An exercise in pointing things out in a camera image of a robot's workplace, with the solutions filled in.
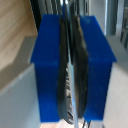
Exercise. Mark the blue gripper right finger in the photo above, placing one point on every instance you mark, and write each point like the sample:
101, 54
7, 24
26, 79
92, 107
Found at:
96, 66

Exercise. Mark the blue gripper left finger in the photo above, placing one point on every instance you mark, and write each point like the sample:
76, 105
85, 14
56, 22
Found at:
48, 70

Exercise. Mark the blue rack holder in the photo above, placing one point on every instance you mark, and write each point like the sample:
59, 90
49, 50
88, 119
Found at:
18, 96

